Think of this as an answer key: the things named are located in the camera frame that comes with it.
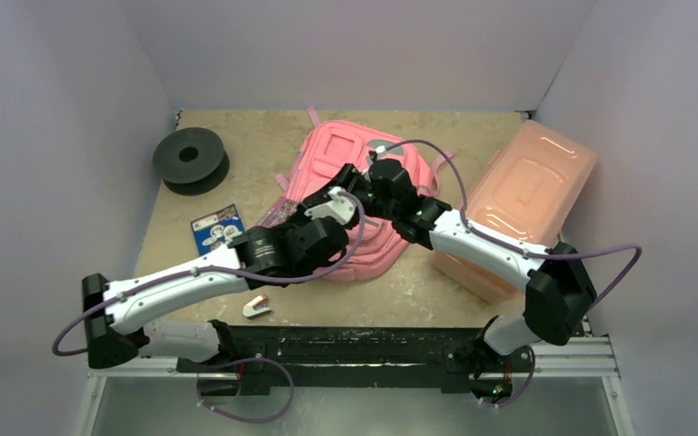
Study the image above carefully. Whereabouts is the blue book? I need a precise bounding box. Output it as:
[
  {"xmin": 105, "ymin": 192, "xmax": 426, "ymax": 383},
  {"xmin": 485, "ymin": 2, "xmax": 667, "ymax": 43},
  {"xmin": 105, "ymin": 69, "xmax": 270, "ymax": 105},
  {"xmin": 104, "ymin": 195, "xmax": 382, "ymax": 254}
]
[{"xmin": 190, "ymin": 203, "xmax": 245, "ymax": 255}]

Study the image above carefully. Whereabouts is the pink student backpack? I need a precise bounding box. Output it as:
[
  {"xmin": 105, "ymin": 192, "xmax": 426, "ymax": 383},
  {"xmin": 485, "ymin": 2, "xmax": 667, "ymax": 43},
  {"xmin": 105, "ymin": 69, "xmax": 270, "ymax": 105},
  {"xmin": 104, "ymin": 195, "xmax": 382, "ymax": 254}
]
[{"xmin": 274, "ymin": 106, "xmax": 457, "ymax": 284}]

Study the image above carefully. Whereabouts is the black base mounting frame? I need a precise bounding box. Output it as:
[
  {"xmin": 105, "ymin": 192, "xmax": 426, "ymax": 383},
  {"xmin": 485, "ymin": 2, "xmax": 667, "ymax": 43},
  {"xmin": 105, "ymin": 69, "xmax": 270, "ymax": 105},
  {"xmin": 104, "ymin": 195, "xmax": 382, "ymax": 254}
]
[{"xmin": 176, "ymin": 322, "xmax": 539, "ymax": 401}]

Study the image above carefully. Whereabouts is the small white stapler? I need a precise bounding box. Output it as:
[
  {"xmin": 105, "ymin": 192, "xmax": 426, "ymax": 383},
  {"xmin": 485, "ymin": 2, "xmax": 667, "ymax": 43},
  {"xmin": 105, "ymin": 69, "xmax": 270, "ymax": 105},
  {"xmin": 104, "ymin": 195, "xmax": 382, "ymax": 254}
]
[{"xmin": 242, "ymin": 295, "xmax": 272, "ymax": 319}]

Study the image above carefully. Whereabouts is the aluminium rail frame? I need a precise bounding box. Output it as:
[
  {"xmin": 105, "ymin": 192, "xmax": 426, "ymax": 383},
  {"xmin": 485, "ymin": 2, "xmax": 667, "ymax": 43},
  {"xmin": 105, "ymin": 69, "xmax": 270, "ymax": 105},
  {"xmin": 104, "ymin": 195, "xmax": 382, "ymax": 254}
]
[{"xmin": 72, "ymin": 282, "xmax": 636, "ymax": 436}]

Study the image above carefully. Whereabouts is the black filament spool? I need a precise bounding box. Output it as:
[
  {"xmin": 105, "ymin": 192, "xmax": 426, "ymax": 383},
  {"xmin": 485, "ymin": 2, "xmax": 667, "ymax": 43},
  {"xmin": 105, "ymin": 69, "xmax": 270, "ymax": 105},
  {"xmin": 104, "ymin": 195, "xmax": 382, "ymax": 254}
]
[{"xmin": 152, "ymin": 127, "xmax": 230, "ymax": 196}]

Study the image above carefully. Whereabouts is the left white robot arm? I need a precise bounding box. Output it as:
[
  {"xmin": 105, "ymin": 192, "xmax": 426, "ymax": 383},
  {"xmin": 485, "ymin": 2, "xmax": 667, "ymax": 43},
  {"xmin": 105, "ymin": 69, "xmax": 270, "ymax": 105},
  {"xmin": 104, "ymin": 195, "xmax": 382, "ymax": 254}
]
[{"xmin": 77, "ymin": 193, "xmax": 364, "ymax": 372}]

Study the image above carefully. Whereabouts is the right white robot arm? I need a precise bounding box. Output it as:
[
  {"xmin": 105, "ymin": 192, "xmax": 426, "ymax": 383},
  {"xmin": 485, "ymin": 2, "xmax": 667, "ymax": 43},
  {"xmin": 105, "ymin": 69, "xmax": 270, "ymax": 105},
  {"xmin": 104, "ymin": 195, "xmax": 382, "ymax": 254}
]
[{"xmin": 304, "ymin": 159, "xmax": 595, "ymax": 370}]

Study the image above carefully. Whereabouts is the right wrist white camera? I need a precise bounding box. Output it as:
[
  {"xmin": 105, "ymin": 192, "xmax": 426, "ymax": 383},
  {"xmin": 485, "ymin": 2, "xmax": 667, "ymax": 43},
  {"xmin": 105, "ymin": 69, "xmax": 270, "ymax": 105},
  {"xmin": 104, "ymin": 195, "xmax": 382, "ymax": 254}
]
[{"xmin": 368, "ymin": 145, "xmax": 388, "ymax": 164}]

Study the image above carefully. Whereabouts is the pink marker pen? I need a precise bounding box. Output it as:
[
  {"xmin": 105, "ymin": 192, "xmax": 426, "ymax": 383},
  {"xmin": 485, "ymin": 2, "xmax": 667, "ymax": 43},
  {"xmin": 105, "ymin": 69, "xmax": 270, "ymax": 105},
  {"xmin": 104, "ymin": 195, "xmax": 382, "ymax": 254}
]
[{"xmin": 255, "ymin": 196, "xmax": 298, "ymax": 228}]

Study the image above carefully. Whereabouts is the wrist white camera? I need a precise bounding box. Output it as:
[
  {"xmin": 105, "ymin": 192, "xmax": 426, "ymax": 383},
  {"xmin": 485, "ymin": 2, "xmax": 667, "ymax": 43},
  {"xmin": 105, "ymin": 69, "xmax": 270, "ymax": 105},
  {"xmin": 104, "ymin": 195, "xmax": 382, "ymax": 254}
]
[
  {"xmin": 302, "ymin": 186, "xmax": 359, "ymax": 229},
  {"xmin": 368, "ymin": 145, "xmax": 388, "ymax": 164}
]

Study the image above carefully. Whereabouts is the pink translucent plastic box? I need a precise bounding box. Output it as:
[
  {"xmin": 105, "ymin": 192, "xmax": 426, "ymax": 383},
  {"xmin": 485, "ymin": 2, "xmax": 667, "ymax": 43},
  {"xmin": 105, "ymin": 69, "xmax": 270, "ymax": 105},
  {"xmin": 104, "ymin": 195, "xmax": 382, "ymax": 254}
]
[{"xmin": 433, "ymin": 119, "xmax": 599, "ymax": 304}]

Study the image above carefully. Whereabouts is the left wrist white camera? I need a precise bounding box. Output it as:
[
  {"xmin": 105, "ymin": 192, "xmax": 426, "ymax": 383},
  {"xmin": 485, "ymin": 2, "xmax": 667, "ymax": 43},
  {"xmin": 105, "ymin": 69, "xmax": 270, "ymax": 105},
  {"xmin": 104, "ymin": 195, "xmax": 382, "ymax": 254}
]
[{"xmin": 302, "ymin": 186, "xmax": 359, "ymax": 229}]

